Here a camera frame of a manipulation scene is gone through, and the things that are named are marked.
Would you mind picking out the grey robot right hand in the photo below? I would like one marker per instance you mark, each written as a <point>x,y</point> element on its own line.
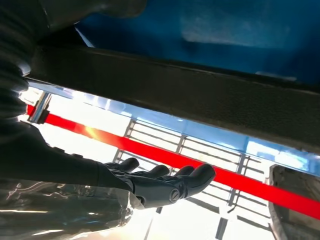
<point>50,198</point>

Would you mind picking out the blue metal shelf rack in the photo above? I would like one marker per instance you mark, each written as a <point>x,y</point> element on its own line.
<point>225,33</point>

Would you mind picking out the red barrier belt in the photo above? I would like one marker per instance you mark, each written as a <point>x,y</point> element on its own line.
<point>225,179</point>

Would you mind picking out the chrome stanchion post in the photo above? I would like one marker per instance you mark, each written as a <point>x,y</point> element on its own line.
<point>40,107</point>

